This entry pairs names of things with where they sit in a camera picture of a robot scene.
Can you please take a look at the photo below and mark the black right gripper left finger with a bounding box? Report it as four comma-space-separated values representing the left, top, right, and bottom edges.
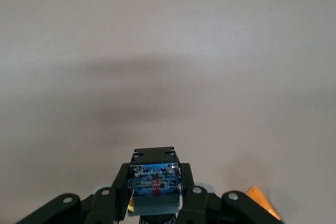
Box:
18, 163, 133, 224

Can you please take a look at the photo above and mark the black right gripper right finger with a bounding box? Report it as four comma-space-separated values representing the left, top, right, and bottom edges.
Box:
178, 163, 285, 224

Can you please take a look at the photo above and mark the orange push button blue body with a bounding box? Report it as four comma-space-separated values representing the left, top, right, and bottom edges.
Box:
128, 147, 182, 224

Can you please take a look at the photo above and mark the orange block with black corner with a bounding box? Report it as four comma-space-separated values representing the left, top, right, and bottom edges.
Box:
245, 185, 282, 221

